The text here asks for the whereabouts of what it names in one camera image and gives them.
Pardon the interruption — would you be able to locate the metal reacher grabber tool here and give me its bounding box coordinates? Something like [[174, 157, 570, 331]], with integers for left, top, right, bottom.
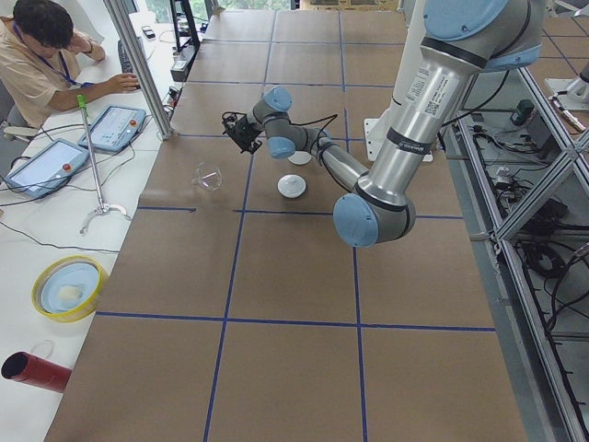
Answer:
[[76, 94, 132, 235]]

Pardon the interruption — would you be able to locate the far teach pendant tablet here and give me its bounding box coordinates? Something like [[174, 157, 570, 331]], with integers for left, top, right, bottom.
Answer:
[[85, 105, 146, 154]]

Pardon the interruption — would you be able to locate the white enamel cup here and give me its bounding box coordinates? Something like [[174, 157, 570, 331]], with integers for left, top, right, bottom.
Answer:
[[288, 151, 313, 166]]

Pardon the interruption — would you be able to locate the clear glass funnel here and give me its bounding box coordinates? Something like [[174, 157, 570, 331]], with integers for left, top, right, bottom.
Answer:
[[191, 161, 223, 192]]

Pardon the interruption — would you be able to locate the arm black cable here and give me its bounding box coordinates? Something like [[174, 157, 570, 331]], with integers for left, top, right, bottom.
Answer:
[[288, 112, 341, 162]]

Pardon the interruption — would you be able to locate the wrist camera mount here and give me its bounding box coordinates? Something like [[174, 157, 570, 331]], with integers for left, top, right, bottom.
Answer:
[[222, 111, 245, 136]]

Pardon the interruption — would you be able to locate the seated person beige shirt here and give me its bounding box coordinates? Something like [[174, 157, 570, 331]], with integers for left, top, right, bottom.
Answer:
[[1, 1, 139, 129]]

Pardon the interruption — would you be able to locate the black keyboard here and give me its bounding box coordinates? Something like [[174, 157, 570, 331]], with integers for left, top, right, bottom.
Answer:
[[117, 41, 134, 74]]

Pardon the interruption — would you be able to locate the aluminium frame rail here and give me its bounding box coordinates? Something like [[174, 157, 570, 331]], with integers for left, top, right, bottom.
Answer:
[[443, 67, 588, 441]]

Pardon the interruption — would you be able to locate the yellow tape roll with plate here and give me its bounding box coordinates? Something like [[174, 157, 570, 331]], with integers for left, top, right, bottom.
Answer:
[[31, 255, 110, 323]]

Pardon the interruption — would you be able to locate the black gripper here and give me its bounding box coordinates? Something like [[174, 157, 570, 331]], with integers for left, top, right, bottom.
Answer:
[[232, 115, 261, 154]]

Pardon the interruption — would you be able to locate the teach pendant tablet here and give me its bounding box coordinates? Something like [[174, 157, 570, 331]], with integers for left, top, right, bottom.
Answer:
[[6, 138, 89, 198], [85, 105, 146, 154]]

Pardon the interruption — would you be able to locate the red cylinder tube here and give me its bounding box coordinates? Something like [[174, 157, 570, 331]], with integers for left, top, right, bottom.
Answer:
[[1, 352, 72, 393]]

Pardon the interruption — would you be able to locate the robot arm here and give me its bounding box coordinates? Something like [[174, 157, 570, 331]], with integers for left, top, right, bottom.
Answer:
[[222, 1, 546, 247]]

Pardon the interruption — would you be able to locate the aluminium frame post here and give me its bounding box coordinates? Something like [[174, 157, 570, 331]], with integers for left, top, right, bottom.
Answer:
[[104, 0, 173, 140]]

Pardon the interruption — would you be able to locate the white cup lid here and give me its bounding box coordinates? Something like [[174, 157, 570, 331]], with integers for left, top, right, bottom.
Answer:
[[277, 174, 307, 199]]

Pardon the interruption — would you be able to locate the near teach pendant tablet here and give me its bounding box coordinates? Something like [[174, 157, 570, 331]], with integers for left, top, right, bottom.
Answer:
[[6, 138, 89, 198]]

